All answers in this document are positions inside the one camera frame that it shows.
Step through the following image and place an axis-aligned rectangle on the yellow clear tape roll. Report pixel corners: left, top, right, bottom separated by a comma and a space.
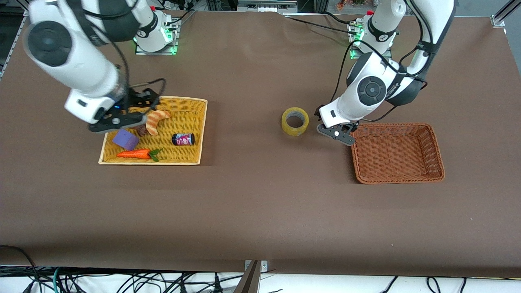
281, 107, 309, 137

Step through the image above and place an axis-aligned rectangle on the toy croissant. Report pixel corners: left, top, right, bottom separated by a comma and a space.
145, 110, 172, 136

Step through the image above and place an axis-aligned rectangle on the purple block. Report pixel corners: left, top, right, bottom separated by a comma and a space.
112, 129, 140, 151

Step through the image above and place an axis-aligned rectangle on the small dark drink can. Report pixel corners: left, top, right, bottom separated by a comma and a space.
172, 133, 195, 147

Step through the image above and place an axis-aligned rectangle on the orange toy carrot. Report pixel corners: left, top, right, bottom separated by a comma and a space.
116, 148, 163, 162

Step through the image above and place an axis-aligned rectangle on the yellow woven tray basket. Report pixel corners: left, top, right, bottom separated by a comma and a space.
98, 96, 208, 166

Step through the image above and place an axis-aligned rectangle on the brown woven basket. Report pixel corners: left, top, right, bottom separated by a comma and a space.
349, 123, 445, 185

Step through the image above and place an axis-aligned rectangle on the white power strip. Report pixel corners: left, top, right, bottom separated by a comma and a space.
161, 0, 194, 12

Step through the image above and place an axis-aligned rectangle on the dark brown bar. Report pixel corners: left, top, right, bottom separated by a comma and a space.
233, 260, 262, 293

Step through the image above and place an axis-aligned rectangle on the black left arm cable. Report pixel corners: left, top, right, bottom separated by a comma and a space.
328, 0, 429, 123

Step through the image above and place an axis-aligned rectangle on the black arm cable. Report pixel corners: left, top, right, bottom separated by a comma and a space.
79, 0, 167, 111
328, 0, 429, 123

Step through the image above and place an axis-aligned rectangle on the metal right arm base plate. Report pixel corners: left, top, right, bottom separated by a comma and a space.
134, 18, 180, 55

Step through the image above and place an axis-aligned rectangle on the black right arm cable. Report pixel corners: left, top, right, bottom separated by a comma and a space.
79, 0, 167, 111

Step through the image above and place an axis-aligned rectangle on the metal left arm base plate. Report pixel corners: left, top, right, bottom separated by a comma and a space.
349, 22, 393, 61

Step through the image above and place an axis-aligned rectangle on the black cable across table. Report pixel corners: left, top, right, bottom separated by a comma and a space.
283, 11, 359, 36

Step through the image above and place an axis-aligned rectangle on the small metal bracket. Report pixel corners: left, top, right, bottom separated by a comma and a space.
244, 260, 269, 273

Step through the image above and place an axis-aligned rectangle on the black looping floor cable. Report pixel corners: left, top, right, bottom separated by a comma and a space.
0, 245, 44, 293

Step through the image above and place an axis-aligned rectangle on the green cable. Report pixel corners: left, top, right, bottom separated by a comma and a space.
51, 267, 63, 293

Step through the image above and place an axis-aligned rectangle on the aluminium frame profile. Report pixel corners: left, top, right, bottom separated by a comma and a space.
490, 0, 516, 28

